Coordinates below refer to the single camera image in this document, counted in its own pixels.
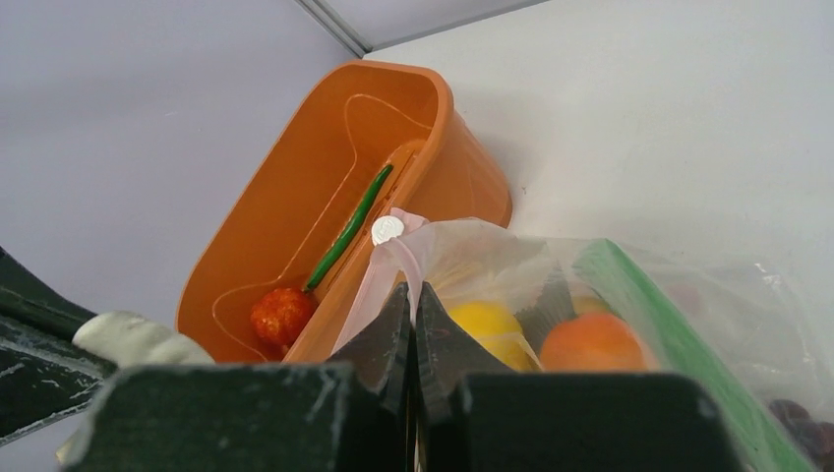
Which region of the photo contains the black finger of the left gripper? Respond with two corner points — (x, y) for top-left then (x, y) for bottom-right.
(1, 251), (115, 445)

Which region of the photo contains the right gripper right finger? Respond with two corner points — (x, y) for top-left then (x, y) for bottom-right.
(415, 282), (511, 471)

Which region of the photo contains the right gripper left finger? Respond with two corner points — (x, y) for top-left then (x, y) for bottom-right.
(329, 282), (412, 471)

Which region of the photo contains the yellow lemon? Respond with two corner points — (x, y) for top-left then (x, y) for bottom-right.
(448, 301), (537, 372)

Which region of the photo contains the white mushroom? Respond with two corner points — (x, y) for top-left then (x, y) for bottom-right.
(55, 310), (216, 465)

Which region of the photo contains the small orange tangerine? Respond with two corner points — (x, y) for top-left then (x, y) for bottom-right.
(539, 312), (660, 372)

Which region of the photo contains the clear zip top bag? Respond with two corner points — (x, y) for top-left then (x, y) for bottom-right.
(335, 209), (833, 471)

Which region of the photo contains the dark red grape bunch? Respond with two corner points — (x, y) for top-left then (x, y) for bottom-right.
(767, 399), (833, 471)

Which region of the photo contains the red tomato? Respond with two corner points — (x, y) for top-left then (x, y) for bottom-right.
(250, 287), (318, 347)

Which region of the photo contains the orange plastic basket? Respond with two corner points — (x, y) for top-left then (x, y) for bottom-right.
(175, 60), (512, 363)

